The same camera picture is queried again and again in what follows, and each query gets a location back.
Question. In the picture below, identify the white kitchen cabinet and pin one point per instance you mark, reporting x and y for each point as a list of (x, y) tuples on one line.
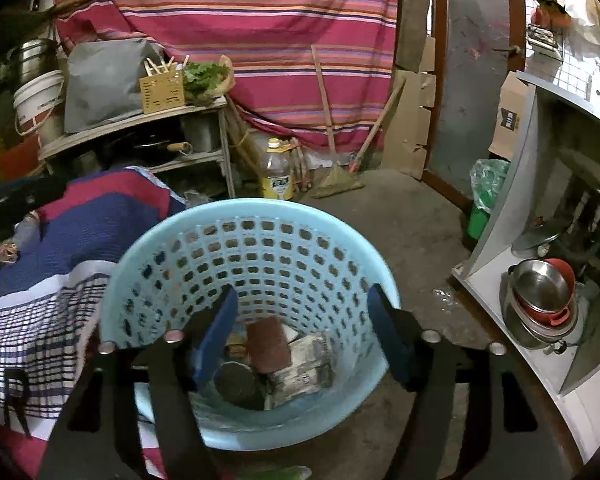
[(520, 185)]

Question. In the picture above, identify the bundle of wooden sticks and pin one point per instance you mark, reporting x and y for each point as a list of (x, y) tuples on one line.
[(301, 165)]

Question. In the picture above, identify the light blue plastic basket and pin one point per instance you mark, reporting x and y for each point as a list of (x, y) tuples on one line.
[(280, 250)]

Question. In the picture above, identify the red striped hanging cloth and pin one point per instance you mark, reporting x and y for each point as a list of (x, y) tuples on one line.
[(230, 20)]

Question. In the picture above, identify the steel pot lid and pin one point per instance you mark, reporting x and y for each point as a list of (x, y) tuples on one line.
[(535, 240)]

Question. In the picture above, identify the black letter marker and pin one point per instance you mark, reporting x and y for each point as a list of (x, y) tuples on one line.
[(17, 400)]

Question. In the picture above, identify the straw broom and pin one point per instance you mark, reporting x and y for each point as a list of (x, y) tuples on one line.
[(337, 182)]

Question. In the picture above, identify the wooden framed door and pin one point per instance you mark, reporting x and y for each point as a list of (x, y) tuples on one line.
[(472, 60)]

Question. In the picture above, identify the steel pot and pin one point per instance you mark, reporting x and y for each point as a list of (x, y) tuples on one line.
[(32, 60)]

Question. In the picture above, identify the green bucket with plastic bag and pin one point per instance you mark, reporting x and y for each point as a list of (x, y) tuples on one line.
[(482, 210)]

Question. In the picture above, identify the yellow utensil holder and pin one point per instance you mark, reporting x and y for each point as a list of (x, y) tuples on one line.
[(162, 92)]

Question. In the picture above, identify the round dark lid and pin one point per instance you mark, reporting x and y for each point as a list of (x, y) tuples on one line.
[(235, 382)]

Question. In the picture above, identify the stacked steel bowls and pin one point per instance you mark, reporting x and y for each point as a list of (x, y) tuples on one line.
[(540, 300)]

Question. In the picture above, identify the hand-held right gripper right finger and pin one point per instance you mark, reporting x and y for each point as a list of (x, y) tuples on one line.
[(387, 335)]

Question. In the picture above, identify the black pan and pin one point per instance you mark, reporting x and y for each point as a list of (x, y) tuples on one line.
[(155, 150)]

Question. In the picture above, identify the grey cushion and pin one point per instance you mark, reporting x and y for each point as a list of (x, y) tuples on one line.
[(105, 85)]

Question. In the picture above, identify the white plastic bucket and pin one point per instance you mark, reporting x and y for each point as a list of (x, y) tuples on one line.
[(37, 105)]

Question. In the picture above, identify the cardboard sheets on wall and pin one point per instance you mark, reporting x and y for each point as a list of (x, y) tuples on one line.
[(410, 125)]

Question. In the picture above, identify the oil bottle with yellow cap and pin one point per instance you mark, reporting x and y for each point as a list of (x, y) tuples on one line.
[(276, 175)]

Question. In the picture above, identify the low grey shelf cabinet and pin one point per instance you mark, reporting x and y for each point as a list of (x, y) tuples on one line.
[(130, 122)]

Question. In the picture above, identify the brown cardboard piece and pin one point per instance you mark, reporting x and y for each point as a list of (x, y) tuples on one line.
[(267, 345)]

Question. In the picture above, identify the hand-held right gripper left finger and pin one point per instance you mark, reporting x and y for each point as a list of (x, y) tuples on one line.
[(217, 332)]

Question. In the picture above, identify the green leafy vegetables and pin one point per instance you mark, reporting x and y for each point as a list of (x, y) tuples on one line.
[(205, 77)]

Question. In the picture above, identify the brown cardboard box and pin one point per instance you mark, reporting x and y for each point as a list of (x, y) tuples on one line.
[(510, 120)]

